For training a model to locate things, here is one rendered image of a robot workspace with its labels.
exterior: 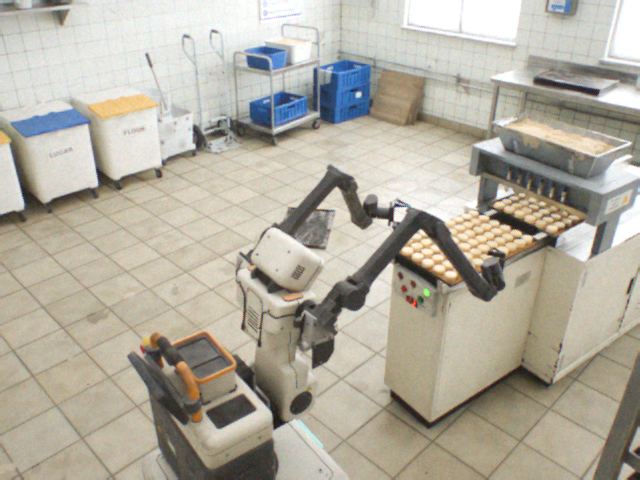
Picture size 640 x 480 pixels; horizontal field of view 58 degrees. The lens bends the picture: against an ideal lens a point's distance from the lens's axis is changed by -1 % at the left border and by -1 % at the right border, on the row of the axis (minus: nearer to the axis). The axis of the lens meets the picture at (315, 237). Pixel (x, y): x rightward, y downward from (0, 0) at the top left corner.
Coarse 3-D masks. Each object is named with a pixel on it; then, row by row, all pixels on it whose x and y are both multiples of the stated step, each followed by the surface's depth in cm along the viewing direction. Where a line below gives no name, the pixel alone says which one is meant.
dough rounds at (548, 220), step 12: (504, 204) 294; (516, 204) 294; (528, 204) 296; (540, 204) 294; (516, 216) 285; (528, 216) 283; (540, 216) 283; (552, 216) 283; (564, 216) 284; (576, 216) 282; (540, 228) 276; (552, 228) 272; (564, 228) 275
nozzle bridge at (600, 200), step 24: (480, 144) 296; (480, 168) 299; (504, 168) 293; (528, 168) 271; (552, 168) 269; (480, 192) 314; (528, 192) 280; (576, 192) 264; (600, 192) 246; (624, 192) 256; (600, 216) 252; (600, 240) 263
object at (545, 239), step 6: (540, 234) 271; (546, 240) 274; (552, 240) 277; (534, 246) 269; (540, 246) 272; (522, 252) 264; (528, 252) 268; (510, 258) 260; (516, 258) 264; (504, 264) 259; (438, 282) 237; (462, 282) 244; (438, 288) 239; (444, 288) 238; (450, 288) 241; (456, 288) 243
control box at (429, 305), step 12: (396, 276) 260; (408, 276) 253; (420, 276) 251; (396, 288) 262; (408, 288) 255; (420, 288) 248; (432, 288) 244; (408, 300) 257; (432, 300) 244; (432, 312) 247
